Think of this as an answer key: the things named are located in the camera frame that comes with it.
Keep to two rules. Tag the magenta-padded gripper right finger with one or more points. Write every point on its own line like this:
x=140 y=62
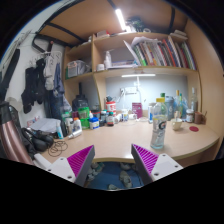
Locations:
x=163 y=166

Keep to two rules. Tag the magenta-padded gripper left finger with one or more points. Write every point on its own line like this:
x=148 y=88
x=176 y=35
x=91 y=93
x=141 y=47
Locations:
x=63 y=168

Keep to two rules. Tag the clear drink bottle yellow cap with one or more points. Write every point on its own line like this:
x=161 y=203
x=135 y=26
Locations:
x=158 y=131

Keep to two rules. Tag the white tube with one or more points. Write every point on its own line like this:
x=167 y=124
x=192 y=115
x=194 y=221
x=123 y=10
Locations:
x=75 y=133

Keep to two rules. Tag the black bundled device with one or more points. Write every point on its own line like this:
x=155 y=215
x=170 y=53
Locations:
x=38 y=138

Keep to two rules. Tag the cream ceramic cup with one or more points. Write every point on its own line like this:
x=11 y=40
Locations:
x=176 y=125

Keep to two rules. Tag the flat round red coaster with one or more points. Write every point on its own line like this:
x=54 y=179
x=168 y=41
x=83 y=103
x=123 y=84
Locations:
x=193 y=128

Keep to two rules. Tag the metal spoon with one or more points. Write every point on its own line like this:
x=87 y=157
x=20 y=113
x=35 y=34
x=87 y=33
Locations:
x=205 y=114
x=177 y=115

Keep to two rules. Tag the white jar blue lid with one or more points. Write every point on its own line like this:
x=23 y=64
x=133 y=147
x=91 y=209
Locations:
x=94 y=123

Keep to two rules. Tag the green plastic container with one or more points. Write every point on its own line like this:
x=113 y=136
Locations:
x=83 y=116

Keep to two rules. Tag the brown jar white lid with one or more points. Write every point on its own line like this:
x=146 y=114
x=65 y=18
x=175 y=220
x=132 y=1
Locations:
x=190 y=116

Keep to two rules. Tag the grey shaker bottle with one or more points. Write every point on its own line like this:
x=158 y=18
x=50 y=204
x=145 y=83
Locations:
x=169 y=108

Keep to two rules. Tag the pink metallic device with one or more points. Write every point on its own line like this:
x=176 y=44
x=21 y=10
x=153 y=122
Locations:
x=11 y=140

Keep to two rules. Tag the brown mug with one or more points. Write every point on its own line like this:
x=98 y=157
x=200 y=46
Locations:
x=199 y=118

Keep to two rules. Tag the magenta box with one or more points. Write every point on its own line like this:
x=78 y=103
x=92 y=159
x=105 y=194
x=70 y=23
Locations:
x=137 y=109

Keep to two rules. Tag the clear bottle teal cap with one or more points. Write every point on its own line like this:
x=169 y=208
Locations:
x=181 y=103

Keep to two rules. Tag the clear bottle gold cap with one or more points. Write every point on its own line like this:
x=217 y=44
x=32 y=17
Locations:
x=177 y=101

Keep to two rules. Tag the dark bottle green cap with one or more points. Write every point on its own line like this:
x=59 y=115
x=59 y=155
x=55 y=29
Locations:
x=110 y=119

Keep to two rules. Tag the clear glass bottle white cap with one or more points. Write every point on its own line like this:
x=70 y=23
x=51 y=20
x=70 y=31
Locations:
x=193 y=100

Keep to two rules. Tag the red and white canister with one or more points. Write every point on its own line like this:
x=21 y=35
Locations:
x=111 y=107

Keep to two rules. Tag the white desk lamp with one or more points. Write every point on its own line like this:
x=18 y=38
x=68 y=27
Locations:
x=138 y=90

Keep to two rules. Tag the hanging clothes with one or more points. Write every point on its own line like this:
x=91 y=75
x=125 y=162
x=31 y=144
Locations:
x=40 y=83

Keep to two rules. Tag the under-shelf light bar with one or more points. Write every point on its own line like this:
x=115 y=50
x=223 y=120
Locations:
x=138 y=75

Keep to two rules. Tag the wooden shelf unit with books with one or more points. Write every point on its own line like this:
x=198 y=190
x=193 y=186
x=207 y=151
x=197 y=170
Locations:
x=100 y=50

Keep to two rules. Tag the ceiling light bar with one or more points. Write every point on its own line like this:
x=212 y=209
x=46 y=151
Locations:
x=120 y=19

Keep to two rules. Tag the white wall power outlet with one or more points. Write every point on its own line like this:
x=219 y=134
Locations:
x=128 y=90

